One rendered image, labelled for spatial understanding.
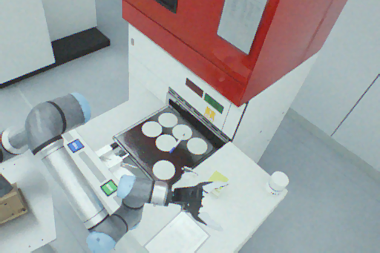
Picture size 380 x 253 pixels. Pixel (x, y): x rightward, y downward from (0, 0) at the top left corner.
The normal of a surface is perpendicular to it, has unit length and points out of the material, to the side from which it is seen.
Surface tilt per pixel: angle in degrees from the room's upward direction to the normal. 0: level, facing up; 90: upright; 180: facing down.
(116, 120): 0
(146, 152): 0
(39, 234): 0
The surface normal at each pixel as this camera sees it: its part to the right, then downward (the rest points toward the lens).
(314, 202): 0.14, -0.67
